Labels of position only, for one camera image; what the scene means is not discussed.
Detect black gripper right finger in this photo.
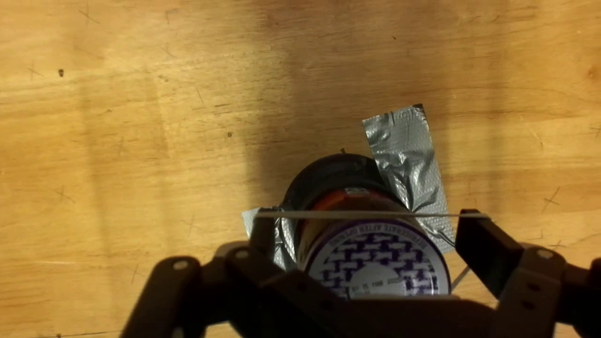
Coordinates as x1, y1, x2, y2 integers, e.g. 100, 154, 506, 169
453, 207, 601, 338

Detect large grey duct tape strip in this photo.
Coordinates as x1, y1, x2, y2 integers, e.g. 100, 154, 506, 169
361, 104, 459, 256

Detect thin stretched rubber band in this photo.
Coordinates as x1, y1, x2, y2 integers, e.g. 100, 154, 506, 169
254, 209, 494, 293

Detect small grey duct tape piece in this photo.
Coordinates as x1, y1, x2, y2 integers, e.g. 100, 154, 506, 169
241, 207, 305, 273

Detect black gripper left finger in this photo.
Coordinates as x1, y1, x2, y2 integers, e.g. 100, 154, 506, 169
121, 207, 354, 338

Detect black round tape roll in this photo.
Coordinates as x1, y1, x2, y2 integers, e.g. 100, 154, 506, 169
280, 152, 455, 303

